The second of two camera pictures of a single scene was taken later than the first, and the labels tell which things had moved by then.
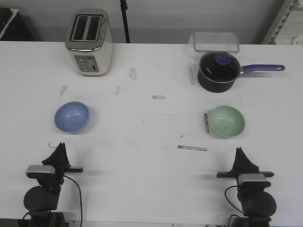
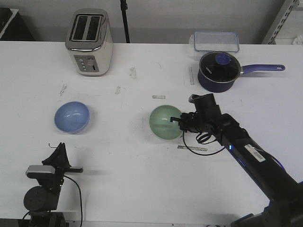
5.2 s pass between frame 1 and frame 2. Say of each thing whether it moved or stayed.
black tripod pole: stayed
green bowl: moved
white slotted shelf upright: stayed
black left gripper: stayed
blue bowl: stayed
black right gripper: moved
